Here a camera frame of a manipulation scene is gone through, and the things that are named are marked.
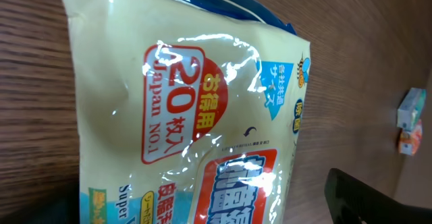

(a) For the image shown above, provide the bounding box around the yellow cracker bag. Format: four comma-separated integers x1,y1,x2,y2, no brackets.
62,0,311,224

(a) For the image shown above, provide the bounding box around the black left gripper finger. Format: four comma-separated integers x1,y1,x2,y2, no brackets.
324,168,431,224

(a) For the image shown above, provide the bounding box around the teal tissue pack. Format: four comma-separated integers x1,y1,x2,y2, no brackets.
396,88,427,131

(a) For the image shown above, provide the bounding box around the orange tissue pack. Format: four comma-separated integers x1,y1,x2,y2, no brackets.
398,120,423,156

